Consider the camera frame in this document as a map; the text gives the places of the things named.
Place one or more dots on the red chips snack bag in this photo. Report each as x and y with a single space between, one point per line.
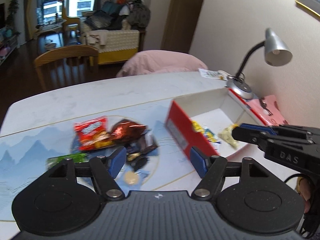
93 134

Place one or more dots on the silver desk lamp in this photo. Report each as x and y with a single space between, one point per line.
275 53

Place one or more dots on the wooden dining chair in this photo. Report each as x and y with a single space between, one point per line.
66 66

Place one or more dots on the pale yellow snack pack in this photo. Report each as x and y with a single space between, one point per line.
226 135

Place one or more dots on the person's right hand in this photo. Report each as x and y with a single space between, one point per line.
304 190

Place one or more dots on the pink plastic pouch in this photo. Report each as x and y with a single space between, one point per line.
267 110

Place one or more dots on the dark red foil snack bag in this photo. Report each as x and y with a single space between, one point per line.
126 131

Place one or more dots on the green wafer snack pack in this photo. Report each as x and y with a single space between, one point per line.
76 157

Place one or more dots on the wooden coffee table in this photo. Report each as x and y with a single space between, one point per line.
43 30

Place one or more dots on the black sesame snack pack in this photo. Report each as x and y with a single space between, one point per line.
136 160

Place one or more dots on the blue mountain table mat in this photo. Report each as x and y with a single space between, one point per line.
24 155

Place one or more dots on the yellow jelly cup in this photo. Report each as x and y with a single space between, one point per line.
210 136

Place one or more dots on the dark tv cabinet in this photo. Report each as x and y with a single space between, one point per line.
9 42

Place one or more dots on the light blue cookie pack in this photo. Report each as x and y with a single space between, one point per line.
129 180

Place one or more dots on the red and white cardboard box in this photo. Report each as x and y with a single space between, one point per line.
213 109

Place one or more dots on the dark brown chocolate pack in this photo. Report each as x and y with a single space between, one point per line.
144 145

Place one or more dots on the beige sofa with clothes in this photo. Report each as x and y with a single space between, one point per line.
117 31

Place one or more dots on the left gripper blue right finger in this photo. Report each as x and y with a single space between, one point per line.
211 170

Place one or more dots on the pink quilted chair cover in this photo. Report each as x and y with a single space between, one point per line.
160 61

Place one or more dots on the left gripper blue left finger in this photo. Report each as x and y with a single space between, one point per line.
105 170

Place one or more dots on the wooden door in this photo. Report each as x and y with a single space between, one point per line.
180 25

